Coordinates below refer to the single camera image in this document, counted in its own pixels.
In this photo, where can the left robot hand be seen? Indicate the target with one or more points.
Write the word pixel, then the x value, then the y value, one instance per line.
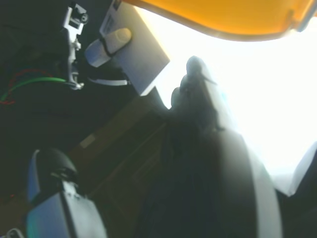
pixel 210 173

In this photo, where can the white box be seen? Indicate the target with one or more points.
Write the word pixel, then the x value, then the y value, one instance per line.
pixel 143 57

